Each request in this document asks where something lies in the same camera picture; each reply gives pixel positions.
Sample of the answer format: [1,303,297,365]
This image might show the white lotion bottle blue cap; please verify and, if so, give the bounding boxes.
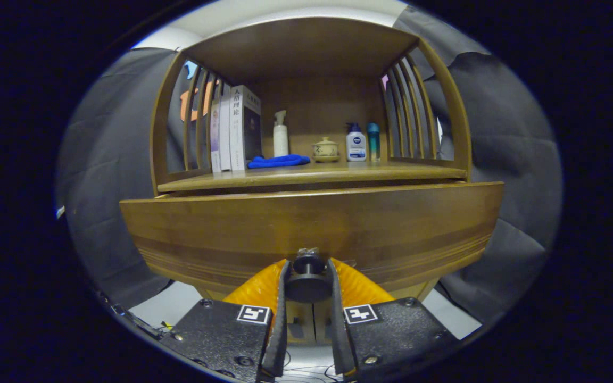
[345,123,367,162]

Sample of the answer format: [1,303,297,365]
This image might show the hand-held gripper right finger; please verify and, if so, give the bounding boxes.
[328,258,459,381]

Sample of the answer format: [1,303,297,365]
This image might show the thick white and grey book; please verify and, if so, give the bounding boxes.
[229,85,262,171]

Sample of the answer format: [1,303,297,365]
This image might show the wooden countertop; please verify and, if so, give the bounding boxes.
[156,161,468,193]

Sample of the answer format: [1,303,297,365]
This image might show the thin pink book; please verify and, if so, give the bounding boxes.
[210,98,222,172]

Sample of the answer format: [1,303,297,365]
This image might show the blue folded cloth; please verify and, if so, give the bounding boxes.
[247,154,311,169]

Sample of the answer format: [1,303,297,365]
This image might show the thin white book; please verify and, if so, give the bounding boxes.
[218,88,233,172]

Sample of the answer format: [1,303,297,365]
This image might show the black backdrop cloth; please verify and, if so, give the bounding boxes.
[56,5,562,325]

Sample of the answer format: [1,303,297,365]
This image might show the wooden cabinet door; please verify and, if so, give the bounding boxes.
[287,302,315,345]
[314,302,334,345]

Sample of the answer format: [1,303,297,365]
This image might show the wooden cabinet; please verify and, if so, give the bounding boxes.
[150,16,472,346]

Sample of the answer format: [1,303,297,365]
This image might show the teal slim bottle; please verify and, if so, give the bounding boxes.
[367,123,380,162]

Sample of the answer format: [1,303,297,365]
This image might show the wooden drawer with black knob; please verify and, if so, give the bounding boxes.
[120,181,505,305]

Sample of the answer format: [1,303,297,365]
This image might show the white spray bottle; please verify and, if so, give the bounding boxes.
[273,110,289,158]

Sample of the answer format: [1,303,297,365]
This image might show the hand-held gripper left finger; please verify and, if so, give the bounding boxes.
[160,259,292,383]

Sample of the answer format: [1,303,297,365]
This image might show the beige ceramic lidded cup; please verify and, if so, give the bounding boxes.
[312,137,341,163]

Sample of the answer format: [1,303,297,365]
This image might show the black floor cables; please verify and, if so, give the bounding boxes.
[283,352,339,383]

